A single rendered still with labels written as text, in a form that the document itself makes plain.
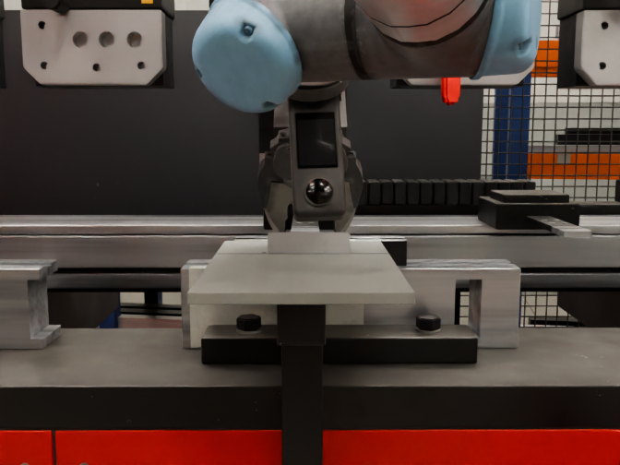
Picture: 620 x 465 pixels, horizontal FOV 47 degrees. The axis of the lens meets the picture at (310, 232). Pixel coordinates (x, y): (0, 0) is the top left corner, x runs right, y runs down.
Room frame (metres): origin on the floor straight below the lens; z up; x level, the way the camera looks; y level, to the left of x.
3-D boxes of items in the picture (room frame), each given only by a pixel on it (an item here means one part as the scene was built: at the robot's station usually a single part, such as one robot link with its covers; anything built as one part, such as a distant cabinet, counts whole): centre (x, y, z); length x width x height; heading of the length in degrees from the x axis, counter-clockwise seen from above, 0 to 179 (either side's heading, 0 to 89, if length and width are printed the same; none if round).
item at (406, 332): (0.77, -0.03, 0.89); 0.30 x 0.05 x 0.03; 90
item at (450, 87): (0.76, -0.15, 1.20); 0.04 x 0.02 x 0.10; 0
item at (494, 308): (0.83, -0.05, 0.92); 0.39 x 0.06 x 0.10; 90
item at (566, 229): (0.98, -0.33, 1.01); 0.26 x 0.12 x 0.05; 0
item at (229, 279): (0.68, 0.01, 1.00); 0.26 x 0.18 x 0.01; 0
